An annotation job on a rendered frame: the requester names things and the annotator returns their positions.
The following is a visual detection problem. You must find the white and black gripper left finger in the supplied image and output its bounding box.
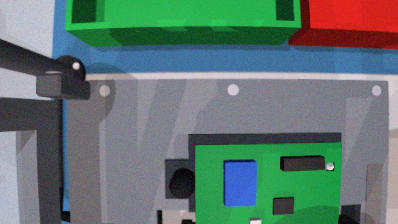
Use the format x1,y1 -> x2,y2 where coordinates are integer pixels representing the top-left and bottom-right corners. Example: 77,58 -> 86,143
181,219 -> 196,224

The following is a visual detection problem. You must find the green circuit board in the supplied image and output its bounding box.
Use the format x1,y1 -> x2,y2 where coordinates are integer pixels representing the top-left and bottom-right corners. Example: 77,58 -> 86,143
195,142 -> 342,224

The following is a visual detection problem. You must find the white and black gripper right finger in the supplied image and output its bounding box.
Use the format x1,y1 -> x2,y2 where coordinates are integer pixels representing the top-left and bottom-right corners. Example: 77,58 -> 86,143
338,214 -> 359,224

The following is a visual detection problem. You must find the green bin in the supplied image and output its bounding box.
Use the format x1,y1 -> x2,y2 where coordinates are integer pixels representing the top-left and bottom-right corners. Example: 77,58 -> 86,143
65,0 -> 301,47

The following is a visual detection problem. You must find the red bin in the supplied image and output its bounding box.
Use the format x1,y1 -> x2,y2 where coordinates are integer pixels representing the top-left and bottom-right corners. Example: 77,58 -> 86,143
288,0 -> 398,49

